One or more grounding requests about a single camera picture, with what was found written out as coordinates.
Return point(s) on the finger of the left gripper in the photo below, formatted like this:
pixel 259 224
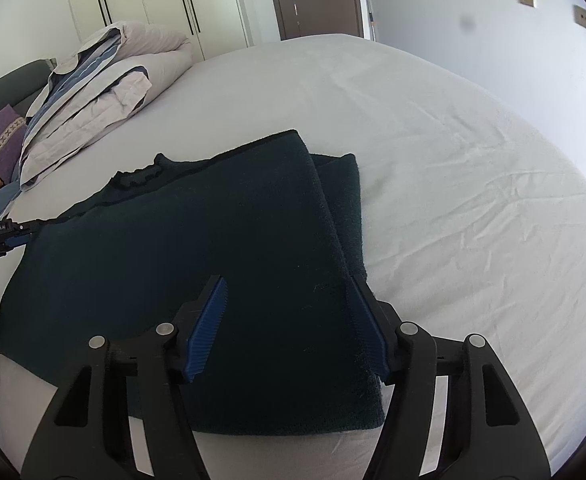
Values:
pixel 28 228

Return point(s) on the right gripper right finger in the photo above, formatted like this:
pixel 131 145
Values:
pixel 488 431

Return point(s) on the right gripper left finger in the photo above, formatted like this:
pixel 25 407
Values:
pixel 84 432

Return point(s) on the dark green knit sweater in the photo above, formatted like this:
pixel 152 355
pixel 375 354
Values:
pixel 281 225

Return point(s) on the purple patterned cushion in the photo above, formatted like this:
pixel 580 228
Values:
pixel 12 132

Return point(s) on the dark green upholstered headboard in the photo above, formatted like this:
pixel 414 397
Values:
pixel 20 88

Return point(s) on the folded grey blue duvet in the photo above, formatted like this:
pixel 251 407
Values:
pixel 98 90

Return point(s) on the white bed sheet mattress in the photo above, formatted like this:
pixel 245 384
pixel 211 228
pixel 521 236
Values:
pixel 472 221

